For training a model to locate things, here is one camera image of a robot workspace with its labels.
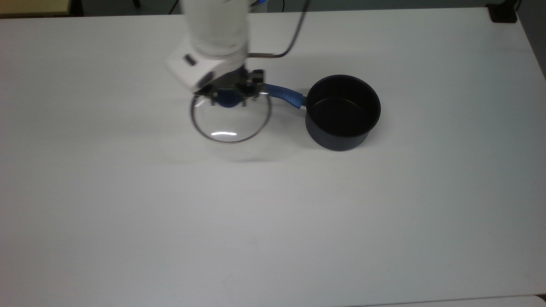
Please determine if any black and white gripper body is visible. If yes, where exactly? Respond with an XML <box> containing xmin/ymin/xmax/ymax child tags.
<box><xmin>165</xmin><ymin>46</ymin><xmax>249</xmax><ymax>93</ymax></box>

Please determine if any dark blue saucepan with handle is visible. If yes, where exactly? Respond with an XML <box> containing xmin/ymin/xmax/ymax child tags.
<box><xmin>262</xmin><ymin>75</ymin><xmax>381</xmax><ymax>152</ymax></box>

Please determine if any black box on table corner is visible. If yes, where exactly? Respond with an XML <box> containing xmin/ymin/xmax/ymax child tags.
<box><xmin>486</xmin><ymin>3</ymin><xmax>518</xmax><ymax>23</ymax></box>

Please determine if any dark gripper cable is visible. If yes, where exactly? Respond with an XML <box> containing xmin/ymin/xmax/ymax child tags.
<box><xmin>247</xmin><ymin>0</ymin><xmax>311</xmax><ymax>59</ymax></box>

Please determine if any glass lid with blue knob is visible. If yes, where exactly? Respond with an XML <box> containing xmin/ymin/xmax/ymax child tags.
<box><xmin>190</xmin><ymin>87</ymin><xmax>272</xmax><ymax>145</ymax></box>

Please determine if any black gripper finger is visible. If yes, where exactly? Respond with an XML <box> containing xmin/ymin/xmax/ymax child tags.
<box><xmin>200</xmin><ymin>84</ymin><xmax>223</xmax><ymax>107</ymax></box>
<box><xmin>239</xmin><ymin>70</ymin><xmax>266</xmax><ymax>101</ymax></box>

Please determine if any yellowish wooden board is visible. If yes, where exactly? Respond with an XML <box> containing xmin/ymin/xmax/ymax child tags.
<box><xmin>0</xmin><ymin>0</ymin><xmax>72</xmax><ymax>17</ymax></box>

